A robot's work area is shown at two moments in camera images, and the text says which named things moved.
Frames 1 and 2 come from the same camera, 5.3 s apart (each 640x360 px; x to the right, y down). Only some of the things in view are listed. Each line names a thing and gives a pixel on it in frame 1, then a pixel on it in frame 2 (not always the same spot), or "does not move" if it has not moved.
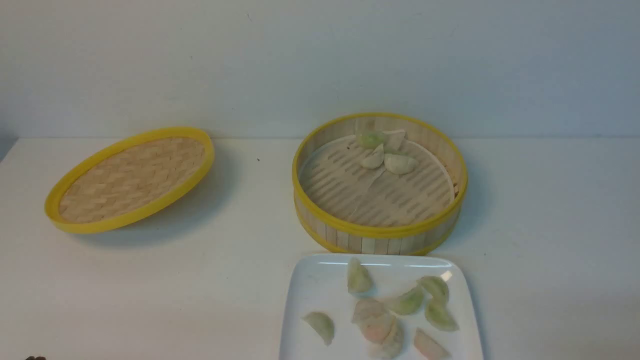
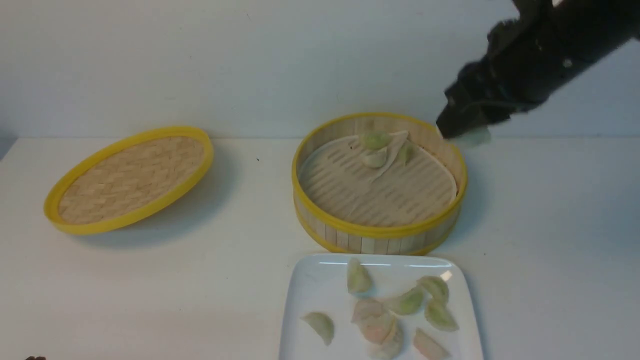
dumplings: [399, 164] -> [404, 153]
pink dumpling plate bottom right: [428, 348] does not move
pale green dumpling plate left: [322, 324] does not move
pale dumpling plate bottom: [391, 346] does not move
